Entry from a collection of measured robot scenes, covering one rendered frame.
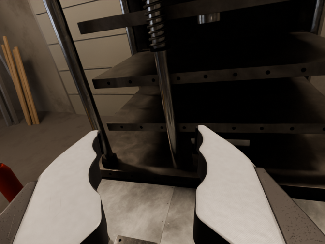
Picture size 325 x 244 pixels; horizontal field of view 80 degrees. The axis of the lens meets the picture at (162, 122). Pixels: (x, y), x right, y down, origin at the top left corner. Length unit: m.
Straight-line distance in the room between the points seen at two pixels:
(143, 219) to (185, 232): 0.18
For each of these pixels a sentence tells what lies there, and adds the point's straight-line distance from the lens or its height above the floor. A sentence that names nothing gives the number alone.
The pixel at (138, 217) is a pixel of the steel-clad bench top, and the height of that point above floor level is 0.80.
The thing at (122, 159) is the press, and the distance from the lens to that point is 1.24.
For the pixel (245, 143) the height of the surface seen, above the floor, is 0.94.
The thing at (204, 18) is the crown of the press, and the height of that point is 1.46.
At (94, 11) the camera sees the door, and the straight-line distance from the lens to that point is 3.28.
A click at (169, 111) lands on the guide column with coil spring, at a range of 0.88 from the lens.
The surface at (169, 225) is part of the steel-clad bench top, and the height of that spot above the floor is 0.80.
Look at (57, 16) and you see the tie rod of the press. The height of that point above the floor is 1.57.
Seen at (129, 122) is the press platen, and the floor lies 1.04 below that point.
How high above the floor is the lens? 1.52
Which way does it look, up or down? 29 degrees down
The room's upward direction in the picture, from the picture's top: 10 degrees counter-clockwise
